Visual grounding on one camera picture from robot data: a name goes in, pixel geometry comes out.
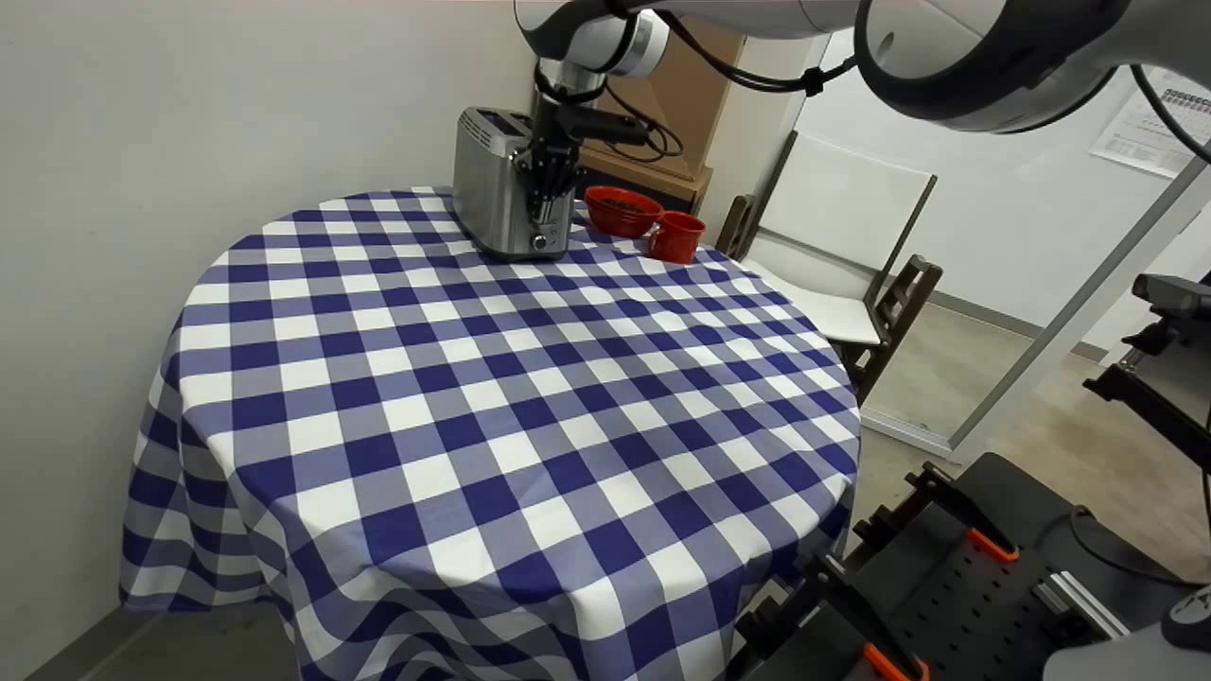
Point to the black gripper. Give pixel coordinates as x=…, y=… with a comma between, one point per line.
x=552, y=126

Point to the silver metal toaster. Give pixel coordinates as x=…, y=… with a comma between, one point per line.
x=497, y=189

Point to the red bowl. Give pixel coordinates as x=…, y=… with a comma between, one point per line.
x=622, y=209

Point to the red cup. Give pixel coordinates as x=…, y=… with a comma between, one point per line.
x=679, y=238

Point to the brown cardboard box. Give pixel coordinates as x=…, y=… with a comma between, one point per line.
x=685, y=117

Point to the blue white checkered tablecloth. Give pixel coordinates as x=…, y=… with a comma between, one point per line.
x=503, y=418

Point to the white folding chair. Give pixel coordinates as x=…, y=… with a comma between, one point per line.
x=835, y=212

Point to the grey metal pole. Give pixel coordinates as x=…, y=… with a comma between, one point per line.
x=1073, y=317

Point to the black cart with orange clips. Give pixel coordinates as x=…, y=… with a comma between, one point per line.
x=984, y=580

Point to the black equipment stand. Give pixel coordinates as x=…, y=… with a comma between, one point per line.
x=1168, y=381

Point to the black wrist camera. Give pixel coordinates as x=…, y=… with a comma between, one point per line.
x=616, y=126

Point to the white paper wall poster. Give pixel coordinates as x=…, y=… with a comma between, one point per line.
x=1157, y=138

